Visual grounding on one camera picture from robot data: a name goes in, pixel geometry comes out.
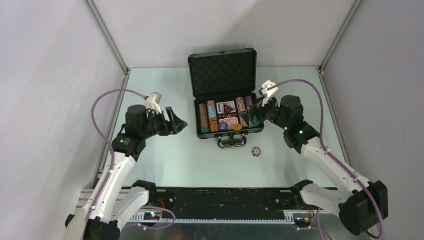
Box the yellow round button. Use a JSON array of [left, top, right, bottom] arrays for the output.
[[231, 123, 243, 131]]

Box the red playing card deck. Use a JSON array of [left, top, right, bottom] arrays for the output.
[[218, 117, 239, 130]]

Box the black triangular all-in marker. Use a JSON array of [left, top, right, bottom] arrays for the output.
[[221, 103, 235, 114]]

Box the blue playing card deck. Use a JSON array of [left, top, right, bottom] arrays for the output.
[[216, 101, 236, 114]]

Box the blue small blind button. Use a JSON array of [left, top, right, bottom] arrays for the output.
[[218, 121, 228, 131]]

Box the poker chip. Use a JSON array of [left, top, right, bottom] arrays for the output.
[[251, 146, 262, 157]]

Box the black poker set case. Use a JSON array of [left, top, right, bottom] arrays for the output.
[[187, 47, 264, 149]]

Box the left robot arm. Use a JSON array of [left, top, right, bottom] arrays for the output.
[[64, 104, 188, 240]]

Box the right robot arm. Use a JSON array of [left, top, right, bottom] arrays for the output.
[[240, 95, 389, 236]]

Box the purple chip stack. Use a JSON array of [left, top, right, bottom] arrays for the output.
[[244, 95, 253, 108]]

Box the pink brown chip stack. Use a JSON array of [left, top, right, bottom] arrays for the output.
[[235, 96, 248, 127]]

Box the brown teal chip stack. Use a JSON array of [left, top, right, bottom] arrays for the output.
[[198, 103, 210, 134]]

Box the orange blue chip stack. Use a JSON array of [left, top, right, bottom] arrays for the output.
[[206, 100, 219, 133]]

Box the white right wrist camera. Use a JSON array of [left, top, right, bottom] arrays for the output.
[[259, 80, 278, 107]]

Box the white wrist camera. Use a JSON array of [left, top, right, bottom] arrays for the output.
[[144, 92, 162, 114], [259, 80, 278, 107]]

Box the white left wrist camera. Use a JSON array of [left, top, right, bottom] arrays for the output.
[[144, 92, 162, 114]]

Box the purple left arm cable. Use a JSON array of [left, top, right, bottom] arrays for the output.
[[79, 88, 176, 240]]

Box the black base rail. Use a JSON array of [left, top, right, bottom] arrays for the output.
[[147, 186, 318, 222]]

